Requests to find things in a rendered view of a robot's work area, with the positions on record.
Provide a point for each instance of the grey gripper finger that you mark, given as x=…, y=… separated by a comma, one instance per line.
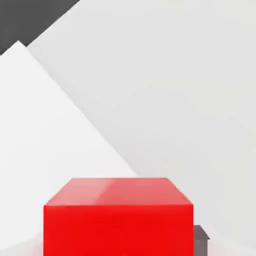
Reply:
x=200, y=240

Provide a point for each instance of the small red cube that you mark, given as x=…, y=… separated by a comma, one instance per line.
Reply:
x=118, y=224

